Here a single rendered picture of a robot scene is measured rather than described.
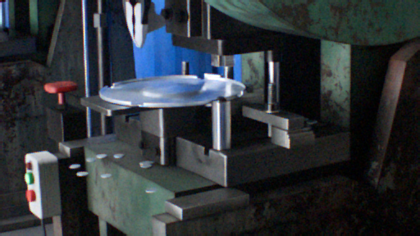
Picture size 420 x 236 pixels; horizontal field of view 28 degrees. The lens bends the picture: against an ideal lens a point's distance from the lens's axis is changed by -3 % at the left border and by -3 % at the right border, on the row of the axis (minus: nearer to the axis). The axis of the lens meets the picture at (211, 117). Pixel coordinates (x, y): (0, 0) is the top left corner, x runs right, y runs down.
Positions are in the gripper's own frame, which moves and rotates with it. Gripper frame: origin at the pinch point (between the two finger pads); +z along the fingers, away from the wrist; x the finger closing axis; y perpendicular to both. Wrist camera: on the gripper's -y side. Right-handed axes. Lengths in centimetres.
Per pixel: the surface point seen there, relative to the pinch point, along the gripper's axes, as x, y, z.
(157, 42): 230, 131, 38
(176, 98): -6.9, 4.6, 10.7
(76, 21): 150, 53, 14
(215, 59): -0.2, 17.7, 5.5
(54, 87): 30.7, -5.4, 13.0
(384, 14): -47, 20, -8
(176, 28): -0.2, 8.9, -1.8
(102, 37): 85, 33, 11
